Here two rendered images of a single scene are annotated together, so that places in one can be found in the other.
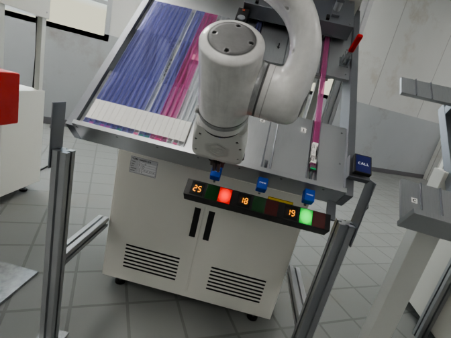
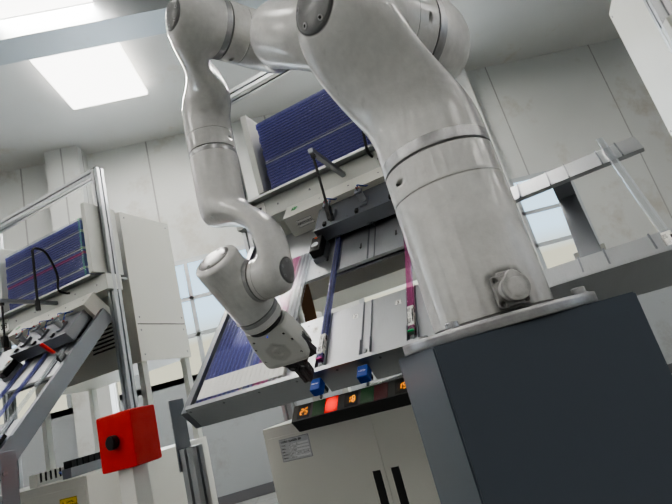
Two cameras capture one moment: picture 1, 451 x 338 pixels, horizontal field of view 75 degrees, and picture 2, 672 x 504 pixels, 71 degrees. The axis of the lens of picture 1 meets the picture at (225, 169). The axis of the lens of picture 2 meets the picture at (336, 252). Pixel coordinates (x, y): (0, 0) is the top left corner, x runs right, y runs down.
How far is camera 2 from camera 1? 0.54 m
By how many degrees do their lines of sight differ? 36
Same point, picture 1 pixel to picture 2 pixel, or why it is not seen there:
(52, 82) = (232, 441)
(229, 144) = (279, 339)
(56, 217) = not seen: outside the picture
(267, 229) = not seen: hidden behind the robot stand
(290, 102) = (267, 273)
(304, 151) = (402, 321)
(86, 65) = not seen: hidden behind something
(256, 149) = (354, 345)
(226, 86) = (223, 288)
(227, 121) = (250, 316)
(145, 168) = (298, 448)
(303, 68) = (261, 248)
